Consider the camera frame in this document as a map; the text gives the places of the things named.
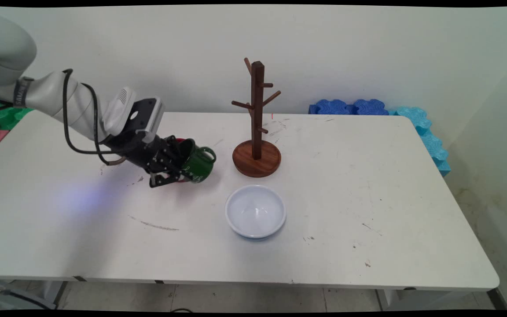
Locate grey strap around arm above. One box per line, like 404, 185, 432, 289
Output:
13, 77, 35, 109

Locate light blue foam tiles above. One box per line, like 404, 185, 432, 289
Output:
389, 106, 452, 177

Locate white ceramic bowl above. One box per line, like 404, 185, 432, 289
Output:
224, 184, 287, 240

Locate green foam tile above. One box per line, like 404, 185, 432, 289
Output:
0, 103, 34, 131

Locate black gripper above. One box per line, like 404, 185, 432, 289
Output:
103, 131, 189, 189

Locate green enamel mug white print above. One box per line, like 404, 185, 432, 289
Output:
178, 140, 217, 184

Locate brown wooden mug tree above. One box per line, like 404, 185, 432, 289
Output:
231, 57, 282, 178

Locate dark blue foam tile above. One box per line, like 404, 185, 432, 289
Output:
309, 99, 354, 116
352, 99, 389, 116

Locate white grey wrist camera box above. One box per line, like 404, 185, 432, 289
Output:
103, 86, 166, 144

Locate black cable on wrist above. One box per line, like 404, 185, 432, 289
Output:
62, 68, 126, 167

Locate red enamel mug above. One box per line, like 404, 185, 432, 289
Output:
174, 137, 193, 184

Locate dark metal table leg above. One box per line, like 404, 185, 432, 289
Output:
486, 288, 507, 311

